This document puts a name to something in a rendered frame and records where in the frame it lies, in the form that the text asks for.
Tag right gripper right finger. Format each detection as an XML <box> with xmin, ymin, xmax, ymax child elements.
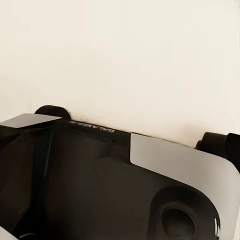
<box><xmin>224</xmin><ymin>133</ymin><xmax>240</xmax><ymax>173</ymax></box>

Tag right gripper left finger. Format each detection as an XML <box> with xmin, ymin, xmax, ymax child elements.
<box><xmin>0</xmin><ymin>133</ymin><xmax>26</xmax><ymax>193</ymax></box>

